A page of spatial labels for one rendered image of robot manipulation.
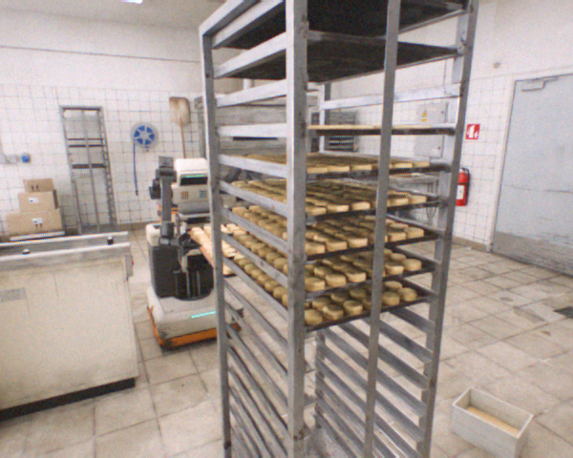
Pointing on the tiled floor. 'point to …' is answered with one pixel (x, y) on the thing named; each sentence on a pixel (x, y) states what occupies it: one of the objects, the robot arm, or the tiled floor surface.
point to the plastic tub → (490, 424)
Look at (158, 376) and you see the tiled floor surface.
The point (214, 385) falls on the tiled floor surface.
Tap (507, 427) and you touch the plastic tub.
